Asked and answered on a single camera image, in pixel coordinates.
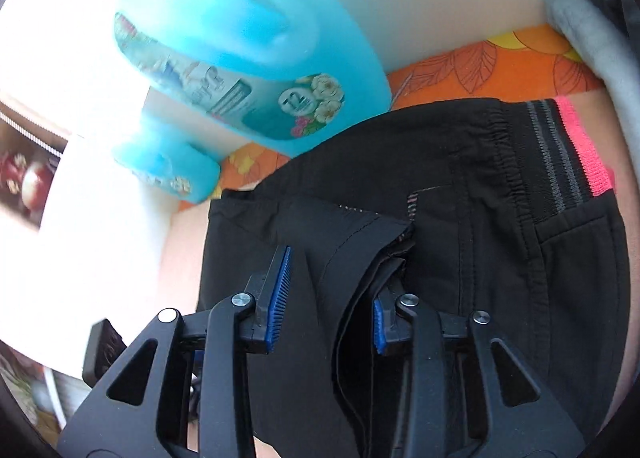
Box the black pants with pink waistband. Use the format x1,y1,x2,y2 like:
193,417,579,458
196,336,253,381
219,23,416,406
198,97,631,457

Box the left blue detergent bottle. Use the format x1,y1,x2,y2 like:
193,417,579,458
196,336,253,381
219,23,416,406
113,119,220,204

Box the orange floral bedsheet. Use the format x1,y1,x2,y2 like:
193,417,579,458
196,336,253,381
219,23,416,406
177,23,604,211

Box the folded light grey garment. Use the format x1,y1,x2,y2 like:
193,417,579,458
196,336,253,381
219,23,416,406
543,0,640,140

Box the red ceramic vase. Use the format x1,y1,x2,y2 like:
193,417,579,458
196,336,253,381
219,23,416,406
1,152,54,223

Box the middle blue detergent bottle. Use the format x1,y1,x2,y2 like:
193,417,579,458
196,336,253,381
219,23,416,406
114,0,392,157

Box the blue detergent bottle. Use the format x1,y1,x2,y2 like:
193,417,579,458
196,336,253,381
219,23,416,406
114,0,392,157
113,119,220,204

